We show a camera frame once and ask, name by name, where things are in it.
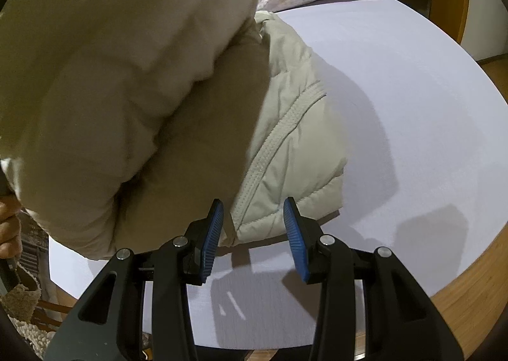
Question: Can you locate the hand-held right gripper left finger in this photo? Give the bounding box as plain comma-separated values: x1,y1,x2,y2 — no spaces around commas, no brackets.
45,198,225,361

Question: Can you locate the person's left hand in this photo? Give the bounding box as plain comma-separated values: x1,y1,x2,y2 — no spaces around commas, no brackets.
0,198,23,261

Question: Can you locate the beige puffer jacket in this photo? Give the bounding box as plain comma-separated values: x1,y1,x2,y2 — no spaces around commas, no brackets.
0,0,349,263

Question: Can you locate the wooden chair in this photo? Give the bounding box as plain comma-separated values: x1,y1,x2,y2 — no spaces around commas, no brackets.
31,297,73,335

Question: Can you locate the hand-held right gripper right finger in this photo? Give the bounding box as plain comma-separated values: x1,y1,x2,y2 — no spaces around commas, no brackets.
283,197,465,361

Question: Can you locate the bed with lavender sheet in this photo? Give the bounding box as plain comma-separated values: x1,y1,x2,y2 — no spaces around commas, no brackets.
47,0,508,351

